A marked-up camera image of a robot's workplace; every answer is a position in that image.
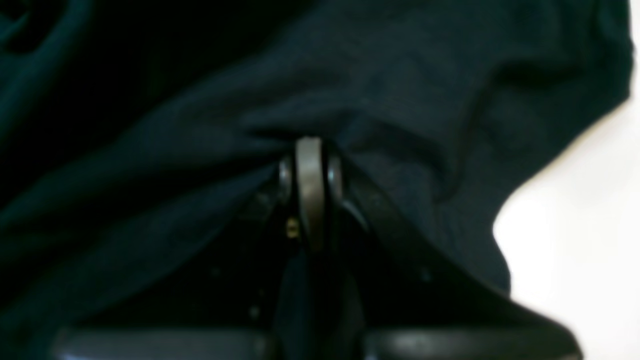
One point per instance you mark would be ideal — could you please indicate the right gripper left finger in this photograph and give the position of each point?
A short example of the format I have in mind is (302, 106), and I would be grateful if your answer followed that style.
(221, 305)

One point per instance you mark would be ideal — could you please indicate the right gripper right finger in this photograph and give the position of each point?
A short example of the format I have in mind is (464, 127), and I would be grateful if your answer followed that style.
(404, 298)

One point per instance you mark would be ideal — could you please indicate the black t-shirt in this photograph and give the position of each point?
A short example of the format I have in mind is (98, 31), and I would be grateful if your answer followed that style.
(131, 129)

